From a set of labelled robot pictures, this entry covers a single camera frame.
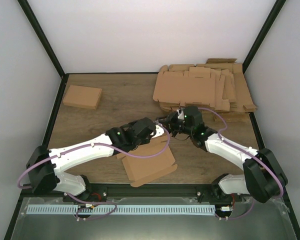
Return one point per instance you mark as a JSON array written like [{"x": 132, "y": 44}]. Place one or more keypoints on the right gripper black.
[{"x": 169, "y": 122}]

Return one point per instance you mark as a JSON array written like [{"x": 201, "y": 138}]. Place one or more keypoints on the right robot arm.
[{"x": 262, "y": 177}]

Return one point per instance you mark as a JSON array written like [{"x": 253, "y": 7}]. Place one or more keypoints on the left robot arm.
[{"x": 48, "y": 167}]

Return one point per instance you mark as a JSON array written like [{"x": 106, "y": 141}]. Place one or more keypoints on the folded brown cardboard box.
[{"x": 82, "y": 97}]

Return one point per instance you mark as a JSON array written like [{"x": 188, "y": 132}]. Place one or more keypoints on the stack of flat cardboard sheets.
[{"x": 219, "y": 85}]

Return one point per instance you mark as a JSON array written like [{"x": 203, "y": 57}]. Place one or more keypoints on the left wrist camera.
[{"x": 159, "y": 130}]

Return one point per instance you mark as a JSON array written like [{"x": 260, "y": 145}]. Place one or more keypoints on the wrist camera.
[
  {"x": 180, "y": 113},
  {"x": 159, "y": 130}
]

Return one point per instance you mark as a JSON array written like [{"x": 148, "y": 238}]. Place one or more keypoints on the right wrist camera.
[{"x": 180, "y": 113}]

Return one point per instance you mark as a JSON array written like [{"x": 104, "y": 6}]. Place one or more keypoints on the black aluminium frame rail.
[{"x": 120, "y": 191}]

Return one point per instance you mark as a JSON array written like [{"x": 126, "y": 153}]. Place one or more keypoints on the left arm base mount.
[{"x": 90, "y": 194}]

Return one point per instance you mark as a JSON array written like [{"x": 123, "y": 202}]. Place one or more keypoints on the light blue slotted cable duct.
[{"x": 68, "y": 209}]

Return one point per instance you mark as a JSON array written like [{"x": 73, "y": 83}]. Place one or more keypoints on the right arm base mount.
[{"x": 212, "y": 193}]

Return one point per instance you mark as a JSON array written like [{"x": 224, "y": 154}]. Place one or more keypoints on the right black corner post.
[{"x": 268, "y": 23}]

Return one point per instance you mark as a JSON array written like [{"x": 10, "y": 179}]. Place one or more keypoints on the black corner post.
[
  {"x": 32, "y": 19},
  {"x": 268, "y": 23}
]

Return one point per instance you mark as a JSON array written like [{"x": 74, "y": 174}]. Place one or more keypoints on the left black corner post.
[{"x": 32, "y": 19}]

